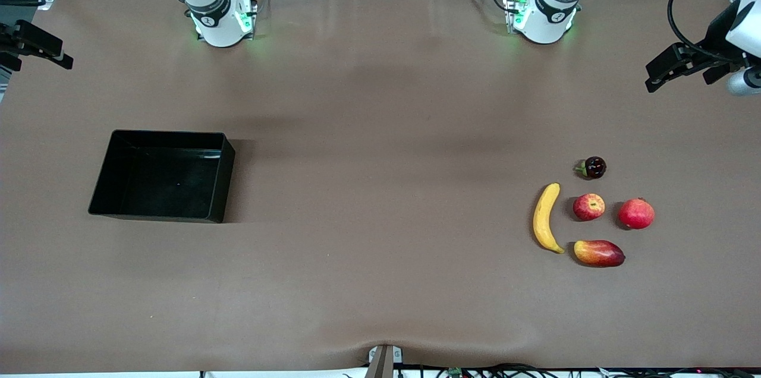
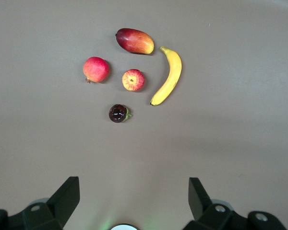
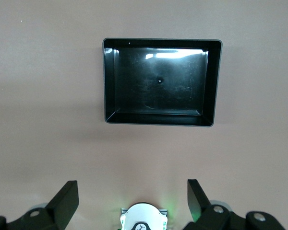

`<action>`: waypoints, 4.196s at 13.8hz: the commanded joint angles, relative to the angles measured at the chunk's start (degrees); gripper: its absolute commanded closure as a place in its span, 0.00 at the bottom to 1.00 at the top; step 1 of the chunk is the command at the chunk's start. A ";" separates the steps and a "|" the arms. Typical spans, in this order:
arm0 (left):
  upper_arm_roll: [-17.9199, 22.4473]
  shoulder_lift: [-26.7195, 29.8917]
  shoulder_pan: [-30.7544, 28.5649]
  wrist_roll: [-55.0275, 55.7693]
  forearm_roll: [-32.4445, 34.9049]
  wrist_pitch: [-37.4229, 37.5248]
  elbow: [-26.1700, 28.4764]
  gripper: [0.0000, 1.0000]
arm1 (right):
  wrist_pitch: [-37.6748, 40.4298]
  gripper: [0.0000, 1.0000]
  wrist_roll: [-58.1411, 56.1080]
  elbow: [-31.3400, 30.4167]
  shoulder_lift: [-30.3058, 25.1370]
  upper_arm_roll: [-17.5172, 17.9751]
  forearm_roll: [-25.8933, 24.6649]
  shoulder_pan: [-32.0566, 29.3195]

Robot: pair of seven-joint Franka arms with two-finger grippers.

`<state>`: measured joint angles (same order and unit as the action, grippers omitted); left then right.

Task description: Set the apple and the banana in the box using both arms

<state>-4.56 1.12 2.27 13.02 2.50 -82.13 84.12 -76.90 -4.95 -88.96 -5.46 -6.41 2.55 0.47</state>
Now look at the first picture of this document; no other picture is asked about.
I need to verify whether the red yellow apple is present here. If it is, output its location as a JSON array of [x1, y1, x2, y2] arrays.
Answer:
[[573, 193, 606, 222]]

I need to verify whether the yellow banana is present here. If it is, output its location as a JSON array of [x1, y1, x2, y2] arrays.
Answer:
[[533, 182, 566, 254]]

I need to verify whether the black plastic box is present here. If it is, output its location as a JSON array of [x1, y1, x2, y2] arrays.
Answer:
[[88, 130, 236, 224]]

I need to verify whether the dark purple mangosteen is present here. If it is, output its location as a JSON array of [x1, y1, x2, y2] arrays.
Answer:
[[574, 156, 607, 180]]

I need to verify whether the red pomegranate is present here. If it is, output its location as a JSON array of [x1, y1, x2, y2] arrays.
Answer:
[[618, 197, 655, 230]]

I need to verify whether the red yellow mango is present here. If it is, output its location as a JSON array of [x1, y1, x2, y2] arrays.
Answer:
[[573, 240, 626, 268]]

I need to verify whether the black cable bundle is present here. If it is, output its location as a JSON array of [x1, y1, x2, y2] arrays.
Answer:
[[397, 363, 761, 378]]

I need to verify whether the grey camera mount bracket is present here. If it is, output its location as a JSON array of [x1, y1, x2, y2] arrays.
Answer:
[[367, 344, 404, 378]]

